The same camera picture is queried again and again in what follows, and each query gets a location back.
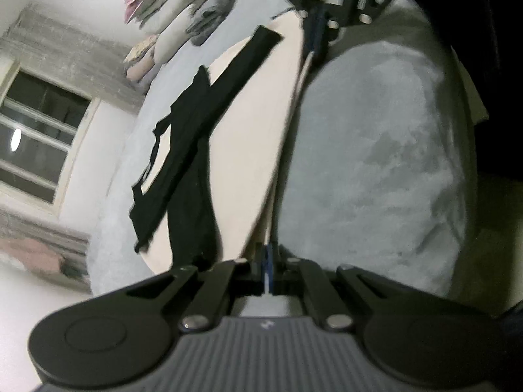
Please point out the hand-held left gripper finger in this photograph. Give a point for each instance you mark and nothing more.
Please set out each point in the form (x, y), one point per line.
(262, 263)
(272, 263)

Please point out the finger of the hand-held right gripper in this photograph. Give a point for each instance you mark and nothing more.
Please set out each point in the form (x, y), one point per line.
(359, 13)
(316, 28)

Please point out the beige sweatshirt with black sleeves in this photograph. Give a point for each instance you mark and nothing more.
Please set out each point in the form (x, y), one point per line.
(253, 110)

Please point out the grey folded garment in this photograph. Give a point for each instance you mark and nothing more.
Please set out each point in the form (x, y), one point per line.
(208, 18)

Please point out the grey bed blanket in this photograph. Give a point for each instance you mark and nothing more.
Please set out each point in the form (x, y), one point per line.
(367, 151)

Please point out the grey folded quilts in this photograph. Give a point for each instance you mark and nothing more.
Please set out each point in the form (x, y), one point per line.
(175, 20)

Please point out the pink folded blanket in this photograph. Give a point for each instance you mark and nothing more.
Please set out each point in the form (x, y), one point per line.
(139, 69)

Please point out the grey hanging garment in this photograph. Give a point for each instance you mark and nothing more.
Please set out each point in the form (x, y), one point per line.
(75, 267)

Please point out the grey star-patterned curtain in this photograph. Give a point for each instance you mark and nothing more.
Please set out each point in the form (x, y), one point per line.
(41, 228)
(73, 53)

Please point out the pink hanging garment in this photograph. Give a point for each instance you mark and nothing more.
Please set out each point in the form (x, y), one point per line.
(28, 255)

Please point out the window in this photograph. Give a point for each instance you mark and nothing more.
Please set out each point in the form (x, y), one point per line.
(36, 130)

